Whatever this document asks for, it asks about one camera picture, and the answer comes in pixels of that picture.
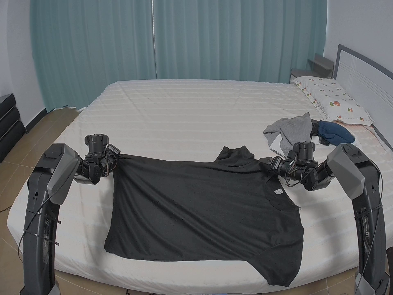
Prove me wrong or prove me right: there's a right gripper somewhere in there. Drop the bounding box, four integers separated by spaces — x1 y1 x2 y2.
260 156 291 178

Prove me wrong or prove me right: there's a black shiny garment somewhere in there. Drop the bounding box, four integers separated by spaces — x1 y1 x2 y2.
310 119 330 145

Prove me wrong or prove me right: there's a bed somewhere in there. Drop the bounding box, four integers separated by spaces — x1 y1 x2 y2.
6 44 393 293

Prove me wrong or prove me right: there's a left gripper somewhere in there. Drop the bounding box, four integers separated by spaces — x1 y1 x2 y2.
99 143 121 178

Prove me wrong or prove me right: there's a grey bedside table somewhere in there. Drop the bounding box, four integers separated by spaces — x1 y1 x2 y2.
290 53 334 84

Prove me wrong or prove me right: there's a white printed pillow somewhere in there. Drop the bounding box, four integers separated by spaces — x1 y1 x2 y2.
292 76 374 125

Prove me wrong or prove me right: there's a blue and white garment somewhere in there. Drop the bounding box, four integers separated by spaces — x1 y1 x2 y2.
318 120 356 145

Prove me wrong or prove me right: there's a grey garment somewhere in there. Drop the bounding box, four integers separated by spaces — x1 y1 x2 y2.
263 112 314 157

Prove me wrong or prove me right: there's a black chest of drawers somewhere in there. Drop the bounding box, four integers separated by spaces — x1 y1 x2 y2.
0 93 25 162

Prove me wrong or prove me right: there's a black T-shirt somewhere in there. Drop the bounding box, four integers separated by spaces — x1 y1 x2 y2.
104 146 304 288

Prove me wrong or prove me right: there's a blue-green curtain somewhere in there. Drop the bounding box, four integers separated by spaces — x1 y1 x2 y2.
153 0 326 84
31 0 155 111

